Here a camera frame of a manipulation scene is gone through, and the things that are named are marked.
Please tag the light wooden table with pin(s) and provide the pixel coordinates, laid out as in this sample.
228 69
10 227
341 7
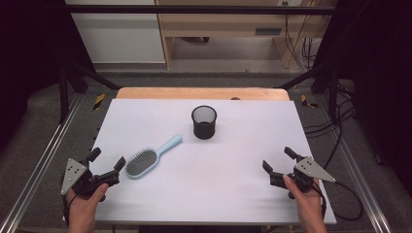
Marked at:
194 93

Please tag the black metal stand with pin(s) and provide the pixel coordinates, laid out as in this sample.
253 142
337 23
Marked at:
64 93
332 90

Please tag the yellow black tape marker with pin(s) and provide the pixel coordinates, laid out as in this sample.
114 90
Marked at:
306 101
99 101

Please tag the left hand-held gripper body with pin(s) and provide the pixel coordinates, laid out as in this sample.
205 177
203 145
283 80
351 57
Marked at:
75 173

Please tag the black curtain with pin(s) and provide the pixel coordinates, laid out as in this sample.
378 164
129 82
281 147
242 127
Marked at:
379 64
29 48

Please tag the person's right hand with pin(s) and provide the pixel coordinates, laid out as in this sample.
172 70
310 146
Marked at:
307 204

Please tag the person's left hand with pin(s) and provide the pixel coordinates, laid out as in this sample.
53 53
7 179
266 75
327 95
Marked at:
82 207

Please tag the aluminium floor rail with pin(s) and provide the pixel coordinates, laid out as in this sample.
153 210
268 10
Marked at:
39 158
366 191

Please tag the white cabinet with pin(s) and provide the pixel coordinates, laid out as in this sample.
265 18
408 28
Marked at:
120 39

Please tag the wooden desk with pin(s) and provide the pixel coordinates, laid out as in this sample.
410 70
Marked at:
223 24

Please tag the black mesh pen cup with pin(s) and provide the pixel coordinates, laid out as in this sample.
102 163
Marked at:
204 129

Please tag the light blue hairbrush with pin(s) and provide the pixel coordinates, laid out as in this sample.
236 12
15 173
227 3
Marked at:
142 161

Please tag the black metal frame bar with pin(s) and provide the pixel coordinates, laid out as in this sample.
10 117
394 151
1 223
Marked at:
194 9

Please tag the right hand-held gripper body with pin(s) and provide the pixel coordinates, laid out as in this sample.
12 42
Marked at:
309 170

